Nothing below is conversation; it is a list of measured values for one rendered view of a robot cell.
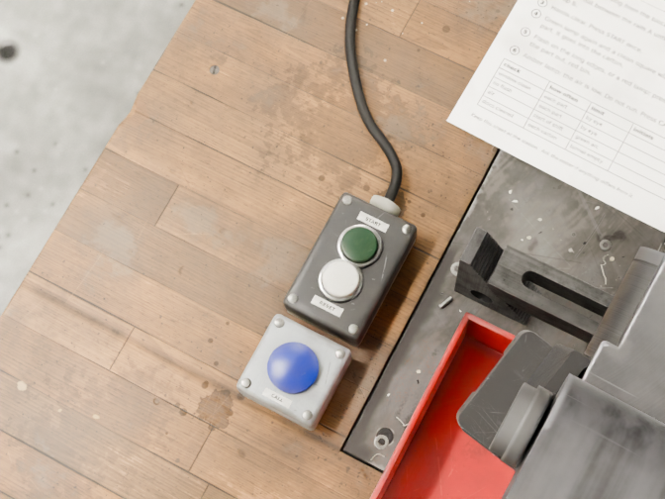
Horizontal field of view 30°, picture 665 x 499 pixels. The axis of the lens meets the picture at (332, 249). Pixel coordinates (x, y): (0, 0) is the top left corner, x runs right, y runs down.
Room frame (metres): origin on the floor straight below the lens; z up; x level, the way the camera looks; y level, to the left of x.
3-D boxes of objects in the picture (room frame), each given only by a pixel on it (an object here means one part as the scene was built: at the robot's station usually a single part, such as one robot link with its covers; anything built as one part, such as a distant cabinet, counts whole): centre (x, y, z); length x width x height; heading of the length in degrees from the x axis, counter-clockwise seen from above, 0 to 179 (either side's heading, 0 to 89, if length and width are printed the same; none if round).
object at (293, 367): (0.20, 0.04, 0.93); 0.04 x 0.04 x 0.02
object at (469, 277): (0.24, -0.13, 0.95); 0.06 x 0.03 x 0.09; 53
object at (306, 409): (0.20, 0.04, 0.90); 0.07 x 0.07 x 0.06; 53
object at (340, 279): (0.26, 0.00, 0.93); 0.03 x 0.03 x 0.02
